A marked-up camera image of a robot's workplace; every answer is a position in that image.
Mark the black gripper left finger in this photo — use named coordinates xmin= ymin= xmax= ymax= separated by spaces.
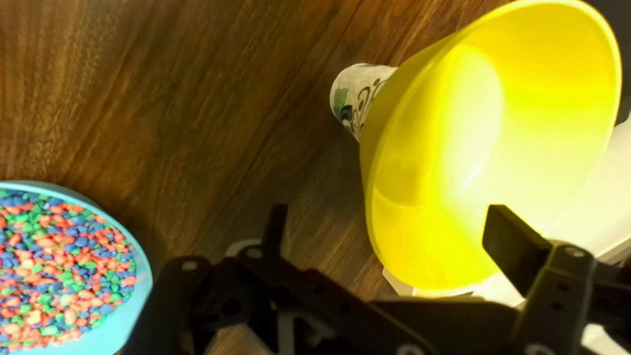
xmin=262 ymin=204 xmax=288 ymax=259

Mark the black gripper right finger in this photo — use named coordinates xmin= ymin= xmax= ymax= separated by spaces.
xmin=483 ymin=206 xmax=552 ymax=297

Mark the yellow plastic bowl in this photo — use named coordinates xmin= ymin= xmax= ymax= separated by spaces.
xmin=360 ymin=0 xmax=623 ymax=295

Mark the blue bowl of coloured beads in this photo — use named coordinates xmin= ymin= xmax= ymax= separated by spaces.
xmin=0 ymin=182 xmax=153 ymax=355

